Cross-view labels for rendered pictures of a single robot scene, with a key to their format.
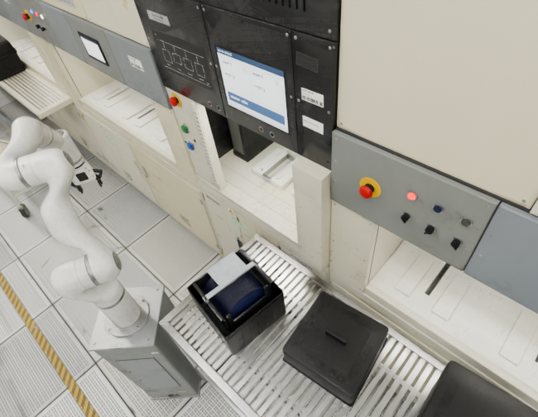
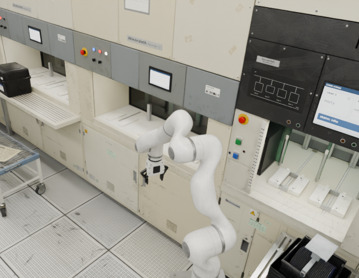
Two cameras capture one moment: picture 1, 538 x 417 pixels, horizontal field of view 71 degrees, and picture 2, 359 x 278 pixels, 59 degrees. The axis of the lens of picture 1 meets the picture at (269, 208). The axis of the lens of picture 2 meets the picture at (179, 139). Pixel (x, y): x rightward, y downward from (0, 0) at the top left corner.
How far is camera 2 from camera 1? 107 cm
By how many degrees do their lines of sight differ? 22
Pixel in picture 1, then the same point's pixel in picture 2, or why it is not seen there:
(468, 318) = not seen: outside the picture
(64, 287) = (202, 251)
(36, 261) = (17, 258)
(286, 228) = (317, 225)
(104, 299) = (215, 270)
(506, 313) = not seen: outside the picture
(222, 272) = (319, 249)
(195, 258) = (177, 262)
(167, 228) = (144, 234)
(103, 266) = (232, 235)
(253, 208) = (282, 209)
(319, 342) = not seen: outside the picture
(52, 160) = (216, 142)
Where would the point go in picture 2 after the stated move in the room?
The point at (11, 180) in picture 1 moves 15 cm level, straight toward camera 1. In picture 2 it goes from (188, 153) to (221, 169)
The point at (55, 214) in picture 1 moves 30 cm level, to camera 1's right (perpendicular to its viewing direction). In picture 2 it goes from (209, 185) to (278, 181)
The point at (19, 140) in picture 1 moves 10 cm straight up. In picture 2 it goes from (188, 124) to (190, 102)
